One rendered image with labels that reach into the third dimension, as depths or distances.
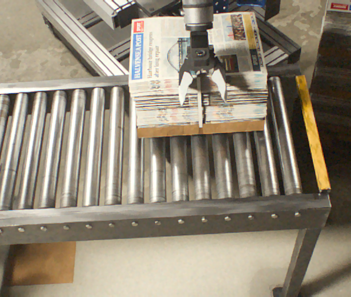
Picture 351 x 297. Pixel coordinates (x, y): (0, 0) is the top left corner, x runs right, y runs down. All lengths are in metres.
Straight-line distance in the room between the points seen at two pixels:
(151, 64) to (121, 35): 1.38
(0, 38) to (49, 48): 0.33
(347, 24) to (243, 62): 0.68
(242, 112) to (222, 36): 0.22
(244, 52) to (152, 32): 0.28
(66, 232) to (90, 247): 0.81
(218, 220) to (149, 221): 0.19
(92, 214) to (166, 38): 0.54
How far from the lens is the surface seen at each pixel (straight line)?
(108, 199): 1.52
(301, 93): 1.72
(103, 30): 2.89
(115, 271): 2.30
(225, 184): 1.52
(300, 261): 1.82
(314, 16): 3.26
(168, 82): 1.43
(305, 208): 1.50
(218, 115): 1.53
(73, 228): 1.54
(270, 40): 2.74
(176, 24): 1.61
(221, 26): 1.59
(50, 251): 2.40
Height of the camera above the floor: 2.09
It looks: 55 degrees down
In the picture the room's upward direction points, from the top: 6 degrees counter-clockwise
